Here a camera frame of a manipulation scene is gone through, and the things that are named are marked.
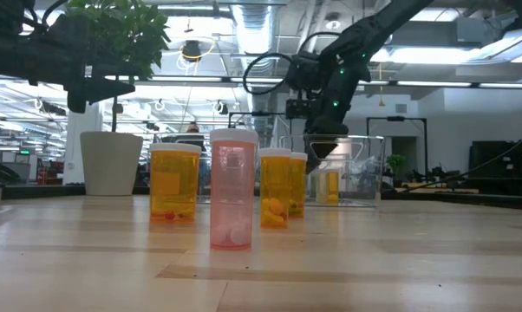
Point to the black aluminium table frame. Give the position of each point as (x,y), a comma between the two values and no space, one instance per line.
(35,192)

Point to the pink pill bottle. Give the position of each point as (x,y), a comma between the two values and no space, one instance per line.
(233,186)

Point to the white plant pot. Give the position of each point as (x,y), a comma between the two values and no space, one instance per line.
(111,164)

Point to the background wooden table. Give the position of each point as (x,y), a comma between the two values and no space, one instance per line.
(439,190)

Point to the person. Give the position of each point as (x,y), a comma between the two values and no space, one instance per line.
(193,128)

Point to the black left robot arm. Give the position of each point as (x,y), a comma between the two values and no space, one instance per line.
(9,52)

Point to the black cabinet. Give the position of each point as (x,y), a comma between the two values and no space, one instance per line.
(499,164)

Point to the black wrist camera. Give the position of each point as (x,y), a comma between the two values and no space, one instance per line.
(296,109)

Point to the silver ventilation duct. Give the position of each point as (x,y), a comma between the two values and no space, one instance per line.
(254,26)

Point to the green leafy plant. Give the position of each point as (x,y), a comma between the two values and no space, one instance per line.
(131,30)

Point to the ceiling light strip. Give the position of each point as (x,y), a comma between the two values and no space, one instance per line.
(434,83)
(187,79)
(508,85)

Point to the black background rig frame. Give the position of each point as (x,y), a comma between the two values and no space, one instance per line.
(395,118)

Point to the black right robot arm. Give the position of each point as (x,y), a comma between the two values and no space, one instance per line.
(373,26)

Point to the small background plant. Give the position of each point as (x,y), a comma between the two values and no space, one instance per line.
(395,161)

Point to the small orange pill bottle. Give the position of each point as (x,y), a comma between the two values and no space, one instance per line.
(275,186)
(333,186)

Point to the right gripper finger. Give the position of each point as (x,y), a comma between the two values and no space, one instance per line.
(324,147)

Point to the black ceiling camera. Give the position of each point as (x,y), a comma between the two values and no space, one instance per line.
(191,50)

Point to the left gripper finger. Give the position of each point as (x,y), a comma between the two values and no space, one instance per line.
(96,91)
(120,71)

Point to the clear plastic bin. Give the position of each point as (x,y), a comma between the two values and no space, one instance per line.
(360,173)
(205,182)

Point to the large orange pill bottle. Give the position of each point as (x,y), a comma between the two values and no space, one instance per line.
(174,182)
(298,186)

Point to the green exit sign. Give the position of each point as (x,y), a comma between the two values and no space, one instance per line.
(24,152)

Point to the black background robot arm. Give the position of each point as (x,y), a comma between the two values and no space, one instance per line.
(436,173)

